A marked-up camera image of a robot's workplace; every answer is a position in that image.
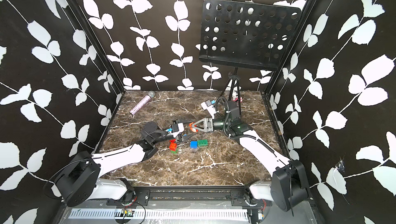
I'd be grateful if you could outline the dark green long lego brick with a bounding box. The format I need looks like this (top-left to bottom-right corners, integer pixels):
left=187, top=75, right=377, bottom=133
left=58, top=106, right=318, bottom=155
left=197, top=139, right=208, bottom=147

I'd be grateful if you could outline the white slotted cable duct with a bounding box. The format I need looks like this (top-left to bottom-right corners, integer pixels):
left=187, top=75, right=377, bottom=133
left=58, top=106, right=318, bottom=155
left=68, top=209, right=249, bottom=221

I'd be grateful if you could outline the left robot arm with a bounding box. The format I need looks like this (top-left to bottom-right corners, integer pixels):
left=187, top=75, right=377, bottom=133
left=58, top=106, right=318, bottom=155
left=54, top=119, right=192, bottom=207

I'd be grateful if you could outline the purple glitter microphone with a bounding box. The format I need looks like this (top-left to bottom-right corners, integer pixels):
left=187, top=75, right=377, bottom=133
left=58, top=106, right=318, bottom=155
left=130, top=91, right=155, bottom=116

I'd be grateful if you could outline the blue square lego brick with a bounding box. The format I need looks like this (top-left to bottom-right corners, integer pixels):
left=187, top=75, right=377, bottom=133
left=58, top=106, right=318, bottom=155
left=190, top=141, right=198, bottom=149

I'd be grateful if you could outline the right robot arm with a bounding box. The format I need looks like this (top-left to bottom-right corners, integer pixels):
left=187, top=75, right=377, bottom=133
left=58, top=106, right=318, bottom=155
left=191, top=97, right=310, bottom=212

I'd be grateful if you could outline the orange-red square lego brick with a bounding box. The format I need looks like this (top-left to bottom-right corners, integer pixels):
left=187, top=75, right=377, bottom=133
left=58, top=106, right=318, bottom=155
left=169, top=139, right=177, bottom=151

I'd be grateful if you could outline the black perforated music stand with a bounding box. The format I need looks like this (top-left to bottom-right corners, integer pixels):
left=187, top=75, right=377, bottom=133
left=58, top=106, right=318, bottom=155
left=198, top=0, right=302, bottom=107

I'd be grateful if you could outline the pink object behind stand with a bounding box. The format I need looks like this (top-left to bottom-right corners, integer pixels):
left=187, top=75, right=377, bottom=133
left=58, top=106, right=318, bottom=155
left=233, top=97, right=243, bottom=102

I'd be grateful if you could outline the black mounting rail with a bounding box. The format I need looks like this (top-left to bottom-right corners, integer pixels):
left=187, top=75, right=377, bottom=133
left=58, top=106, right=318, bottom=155
left=66, top=186, right=315, bottom=207

